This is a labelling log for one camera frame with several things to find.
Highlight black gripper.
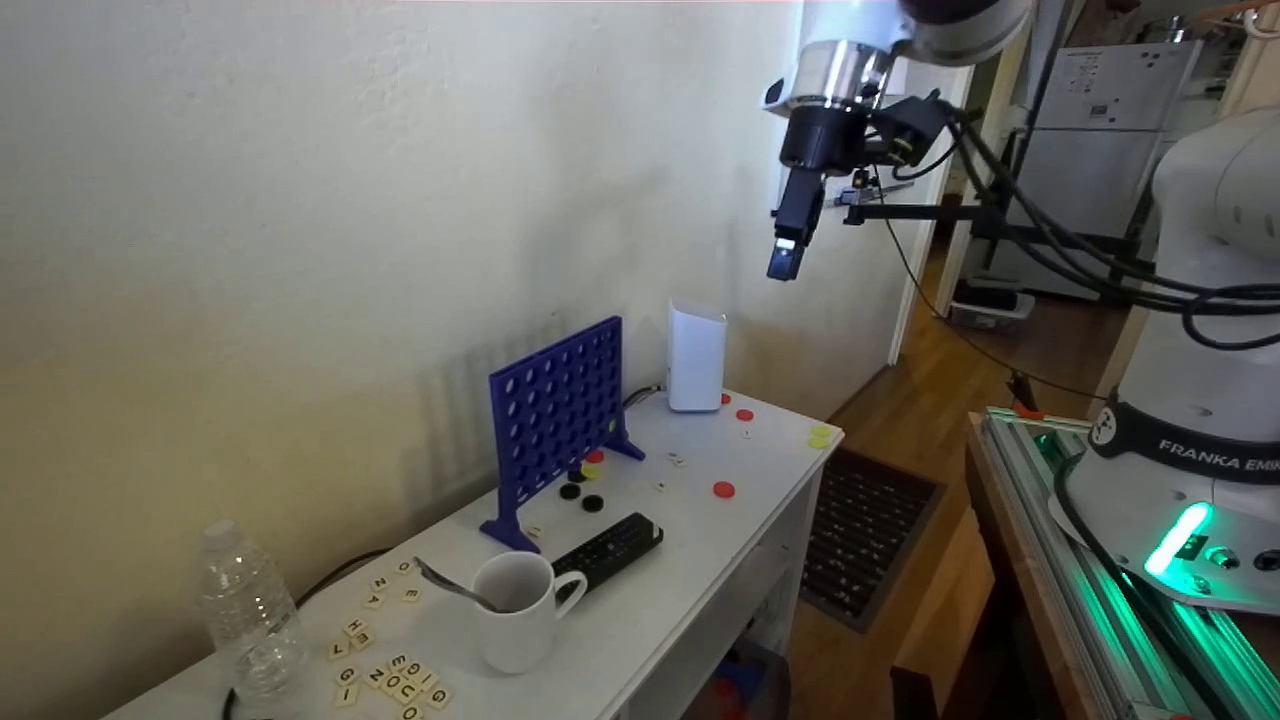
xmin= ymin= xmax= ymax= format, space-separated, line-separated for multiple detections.
xmin=765 ymin=103 xmax=879 ymax=285

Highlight blue connect four gameboard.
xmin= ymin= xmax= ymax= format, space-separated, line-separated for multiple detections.
xmin=475 ymin=314 xmax=648 ymax=555

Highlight white router box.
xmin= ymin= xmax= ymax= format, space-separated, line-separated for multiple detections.
xmin=664 ymin=299 xmax=732 ymax=415

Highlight red black clamp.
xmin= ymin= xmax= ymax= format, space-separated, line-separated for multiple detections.
xmin=1007 ymin=374 xmax=1058 ymax=423

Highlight white metal cabinet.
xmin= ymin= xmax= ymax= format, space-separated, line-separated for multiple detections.
xmin=1002 ymin=36 xmax=1214 ymax=305

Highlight white side table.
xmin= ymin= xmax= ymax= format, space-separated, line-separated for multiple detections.
xmin=103 ymin=385 xmax=847 ymax=720

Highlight black floor vent grille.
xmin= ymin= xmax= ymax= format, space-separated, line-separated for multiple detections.
xmin=796 ymin=444 xmax=946 ymax=631

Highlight black remote control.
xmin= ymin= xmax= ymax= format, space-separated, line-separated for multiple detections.
xmin=550 ymin=508 xmax=667 ymax=592

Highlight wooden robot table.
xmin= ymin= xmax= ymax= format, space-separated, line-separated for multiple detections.
xmin=962 ymin=422 xmax=1118 ymax=720

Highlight blue red plastic toy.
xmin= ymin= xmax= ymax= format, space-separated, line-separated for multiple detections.
xmin=698 ymin=637 xmax=793 ymax=720

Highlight white ceramic mug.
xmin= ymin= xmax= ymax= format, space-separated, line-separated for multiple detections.
xmin=472 ymin=550 xmax=591 ymax=675

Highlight metal spoon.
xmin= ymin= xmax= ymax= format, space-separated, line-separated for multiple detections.
xmin=410 ymin=551 xmax=506 ymax=618

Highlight aluminium mounting rails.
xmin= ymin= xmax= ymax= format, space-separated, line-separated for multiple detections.
xmin=978 ymin=406 xmax=1280 ymax=720

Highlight clear plastic bottle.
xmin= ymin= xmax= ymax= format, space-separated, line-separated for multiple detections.
xmin=195 ymin=516 xmax=308 ymax=712

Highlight black camera stand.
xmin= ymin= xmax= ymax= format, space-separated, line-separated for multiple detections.
xmin=838 ymin=169 xmax=1157 ymax=326

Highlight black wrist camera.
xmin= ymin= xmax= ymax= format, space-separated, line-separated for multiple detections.
xmin=878 ymin=91 xmax=962 ymax=172

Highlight thin black cable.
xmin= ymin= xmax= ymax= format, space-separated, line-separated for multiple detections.
xmin=218 ymin=539 xmax=398 ymax=720

